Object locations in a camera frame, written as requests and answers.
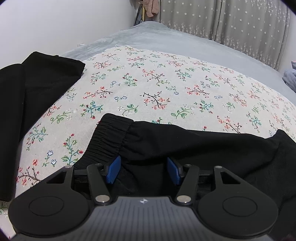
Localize grey star-patterned curtain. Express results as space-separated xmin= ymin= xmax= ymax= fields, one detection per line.
xmin=159 ymin=0 xmax=291 ymax=70

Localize black pants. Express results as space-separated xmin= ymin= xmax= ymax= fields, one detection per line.
xmin=74 ymin=113 xmax=296 ymax=209
xmin=0 ymin=51 xmax=86 ymax=202

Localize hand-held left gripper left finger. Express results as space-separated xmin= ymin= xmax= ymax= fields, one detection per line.
xmin=45 ymin=155 xmax=122 ymax=205

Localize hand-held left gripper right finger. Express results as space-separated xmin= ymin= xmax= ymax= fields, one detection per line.
xmin=166 ymin=157 xmax=243 ymax=205

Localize folded black pants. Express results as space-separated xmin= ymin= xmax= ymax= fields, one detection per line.
xmin=0 ymin=51 xmax=86 ymax=202

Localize blue quilt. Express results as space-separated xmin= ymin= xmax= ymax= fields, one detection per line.
xmin=282 ymin=68 xmax=296 ymax=93

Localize floral bed sheet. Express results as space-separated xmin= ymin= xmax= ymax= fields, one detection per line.
xmin=0 ymin=46 xmax=296 ymax=219

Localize pink hanging garment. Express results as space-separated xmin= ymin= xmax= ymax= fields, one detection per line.
xmin=143 ymin=0 xmax=160 ymax=17

